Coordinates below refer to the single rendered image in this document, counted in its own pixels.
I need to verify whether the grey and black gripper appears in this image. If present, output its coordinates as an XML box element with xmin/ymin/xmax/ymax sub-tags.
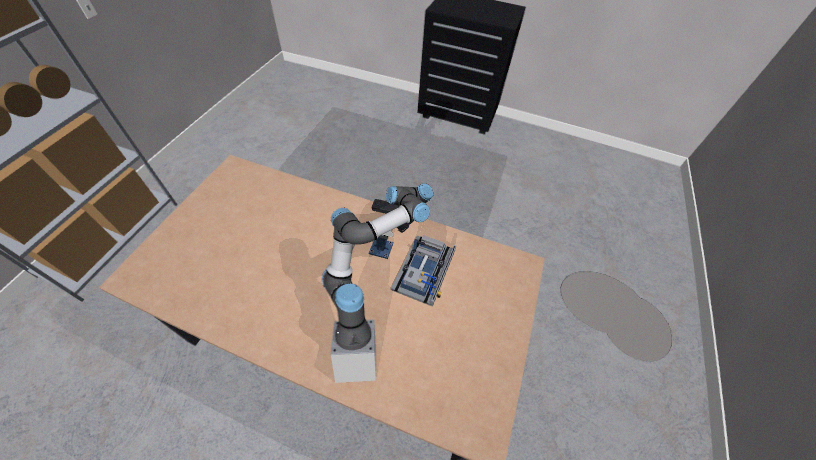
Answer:
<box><xmin>383</xmin><ymin>220</ymin><xmax>414</xmax><ymax>237</ymax></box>

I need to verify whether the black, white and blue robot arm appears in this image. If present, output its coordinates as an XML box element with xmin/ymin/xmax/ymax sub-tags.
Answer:
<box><xmin>322</xmin><ymin>183</ymin><xmax>433</xmax><ymax>350</ymax></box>

